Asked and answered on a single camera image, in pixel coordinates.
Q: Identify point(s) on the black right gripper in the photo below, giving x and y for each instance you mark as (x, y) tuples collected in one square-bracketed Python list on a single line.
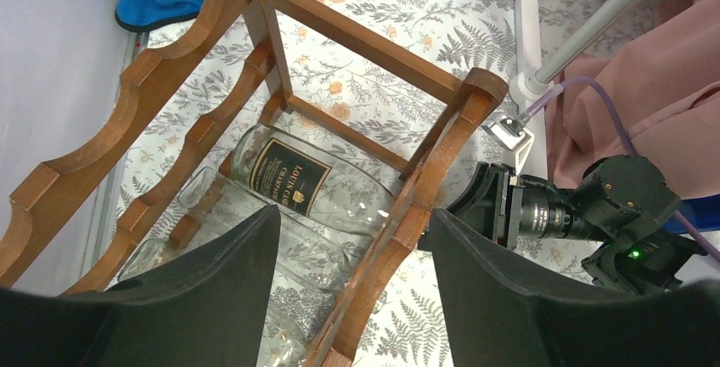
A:
[(498, 206)]

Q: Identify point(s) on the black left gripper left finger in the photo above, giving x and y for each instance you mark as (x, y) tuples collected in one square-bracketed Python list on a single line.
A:
[(72, 330)]

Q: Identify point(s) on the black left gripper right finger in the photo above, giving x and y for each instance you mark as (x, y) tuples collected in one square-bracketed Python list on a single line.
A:
[(501, 309)]

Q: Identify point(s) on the clear labelled square bottle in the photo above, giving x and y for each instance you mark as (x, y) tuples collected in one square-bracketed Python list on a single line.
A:
[(207, 307)]

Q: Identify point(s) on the clear slim glass bottle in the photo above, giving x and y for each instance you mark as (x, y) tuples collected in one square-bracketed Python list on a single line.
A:
[(311, 182)]

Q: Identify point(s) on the clear round glass bottle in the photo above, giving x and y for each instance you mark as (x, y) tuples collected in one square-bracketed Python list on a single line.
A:
[(302, 255)]

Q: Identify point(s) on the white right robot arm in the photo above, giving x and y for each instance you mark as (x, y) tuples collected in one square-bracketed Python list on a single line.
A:
[(622, 202)]

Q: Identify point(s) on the blue glass bottle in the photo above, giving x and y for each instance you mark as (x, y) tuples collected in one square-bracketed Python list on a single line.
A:
[(703, 213)]

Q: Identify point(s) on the pink shorts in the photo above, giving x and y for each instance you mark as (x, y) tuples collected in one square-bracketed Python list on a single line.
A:
[(665, 87)]

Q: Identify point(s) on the silver metal clothes pole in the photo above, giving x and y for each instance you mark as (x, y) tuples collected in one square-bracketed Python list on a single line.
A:
[(598, 23)]

